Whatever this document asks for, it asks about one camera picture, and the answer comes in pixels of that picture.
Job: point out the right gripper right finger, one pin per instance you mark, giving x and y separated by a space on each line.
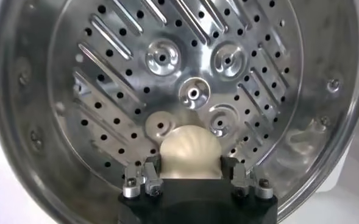
238 179

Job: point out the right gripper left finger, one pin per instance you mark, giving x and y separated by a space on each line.
150 179

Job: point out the white steamed baozi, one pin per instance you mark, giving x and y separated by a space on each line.
191 152

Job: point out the stainless steel steamer basket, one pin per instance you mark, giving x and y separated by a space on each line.
106 91

